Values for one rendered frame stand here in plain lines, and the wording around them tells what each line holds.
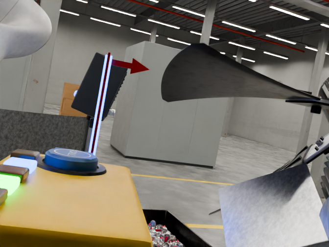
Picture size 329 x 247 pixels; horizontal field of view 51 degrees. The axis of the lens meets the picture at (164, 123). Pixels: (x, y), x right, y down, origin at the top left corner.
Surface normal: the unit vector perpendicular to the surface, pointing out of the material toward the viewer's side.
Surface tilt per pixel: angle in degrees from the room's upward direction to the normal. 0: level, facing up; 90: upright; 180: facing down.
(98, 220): 0
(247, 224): 56
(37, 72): 90
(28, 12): 63
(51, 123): 90
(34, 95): 90
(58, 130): 90
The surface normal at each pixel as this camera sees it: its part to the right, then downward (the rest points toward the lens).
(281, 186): -0.47, -0.63
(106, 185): 0.18, -0.98
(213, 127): 0.36, 0.11
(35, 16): 0.69, -0.37
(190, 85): -0.07, 0.96
